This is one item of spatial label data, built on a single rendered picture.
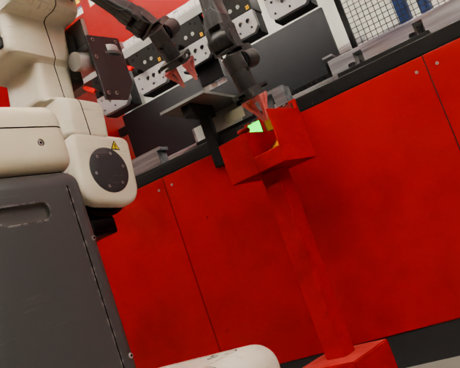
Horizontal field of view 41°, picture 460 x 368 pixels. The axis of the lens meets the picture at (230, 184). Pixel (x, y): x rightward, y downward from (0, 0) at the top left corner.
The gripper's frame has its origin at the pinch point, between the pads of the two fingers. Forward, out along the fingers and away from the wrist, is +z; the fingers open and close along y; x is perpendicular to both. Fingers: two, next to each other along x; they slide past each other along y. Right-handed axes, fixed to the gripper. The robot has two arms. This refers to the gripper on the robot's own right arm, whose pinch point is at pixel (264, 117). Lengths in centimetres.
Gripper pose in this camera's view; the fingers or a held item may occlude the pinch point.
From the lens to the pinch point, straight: 174.9
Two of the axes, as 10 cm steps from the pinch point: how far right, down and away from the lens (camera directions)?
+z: 4.8, 8.7, 0.7
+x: -7.2, 3.4, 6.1
